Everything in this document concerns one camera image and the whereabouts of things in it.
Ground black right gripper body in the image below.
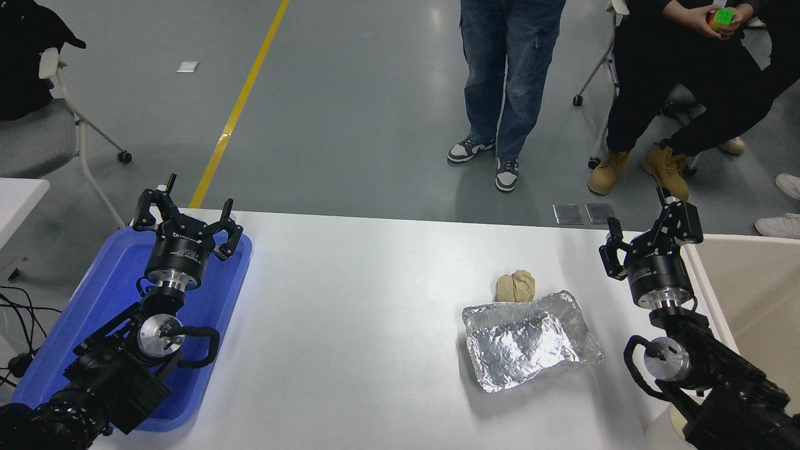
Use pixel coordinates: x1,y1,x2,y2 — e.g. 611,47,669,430
627,249,695,307

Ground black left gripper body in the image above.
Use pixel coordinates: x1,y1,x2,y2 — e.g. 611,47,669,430
145,226,213,281

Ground white paper cup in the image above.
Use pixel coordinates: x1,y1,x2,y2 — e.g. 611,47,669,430
644,403,694,450

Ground seated person's right hand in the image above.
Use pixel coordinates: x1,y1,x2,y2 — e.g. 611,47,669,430
663,0,720,39

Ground seated person's left hand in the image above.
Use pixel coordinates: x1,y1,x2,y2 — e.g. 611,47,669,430
718,2,756,40

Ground metal floor plate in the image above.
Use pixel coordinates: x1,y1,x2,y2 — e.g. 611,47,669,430
585,202,618,226
552,203,584,226

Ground blue plastic tray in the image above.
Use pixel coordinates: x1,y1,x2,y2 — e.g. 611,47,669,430
12,225,254,433

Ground large pale bin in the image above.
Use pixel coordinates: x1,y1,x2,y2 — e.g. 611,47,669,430
684,234,800,418

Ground crumpled tan paper ball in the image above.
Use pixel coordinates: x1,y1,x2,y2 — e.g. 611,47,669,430
496,269,537,304

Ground crumpled silver foil tray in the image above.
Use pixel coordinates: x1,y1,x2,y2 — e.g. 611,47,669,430
462,290,606,394

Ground person with tan boots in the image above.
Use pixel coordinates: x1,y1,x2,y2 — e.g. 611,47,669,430
587,0,776,204

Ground small white side table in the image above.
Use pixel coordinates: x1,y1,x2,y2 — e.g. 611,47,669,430
0,178,51,280

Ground grey seat wheeled chair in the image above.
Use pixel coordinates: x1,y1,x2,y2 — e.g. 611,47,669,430
0,47,133,229

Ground person with white shoes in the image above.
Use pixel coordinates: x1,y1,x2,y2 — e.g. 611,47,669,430
754,0,800,239

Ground black garment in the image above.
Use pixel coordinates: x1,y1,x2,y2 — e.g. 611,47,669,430
0,0,88,121

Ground person with sneakers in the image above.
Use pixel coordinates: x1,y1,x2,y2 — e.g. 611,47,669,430
447,0,568,193

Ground white frame wheeled chair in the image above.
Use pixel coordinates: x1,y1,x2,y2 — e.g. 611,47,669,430
572,0,701,177

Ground black cables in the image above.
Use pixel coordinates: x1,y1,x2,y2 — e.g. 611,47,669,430
0,286,64,389

